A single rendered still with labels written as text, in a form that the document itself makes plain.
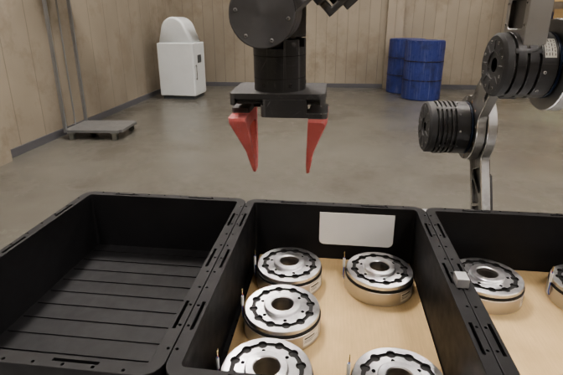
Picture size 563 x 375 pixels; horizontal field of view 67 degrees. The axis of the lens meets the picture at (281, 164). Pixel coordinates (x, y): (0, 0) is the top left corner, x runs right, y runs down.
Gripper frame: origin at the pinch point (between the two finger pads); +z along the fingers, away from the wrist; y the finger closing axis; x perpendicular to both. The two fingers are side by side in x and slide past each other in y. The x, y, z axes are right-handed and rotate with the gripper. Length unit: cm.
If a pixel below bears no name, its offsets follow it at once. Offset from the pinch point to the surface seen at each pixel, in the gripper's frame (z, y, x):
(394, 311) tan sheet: 23.6, 15.4, 3.8
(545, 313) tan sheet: 24.0, 36.8, 6.1
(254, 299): 20.4, -4.2, 0.4
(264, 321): 20.1, -2.0, -4.2
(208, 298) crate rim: 12.8, -7.3, -9.3
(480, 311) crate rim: 13.1, 22.2, -7.9
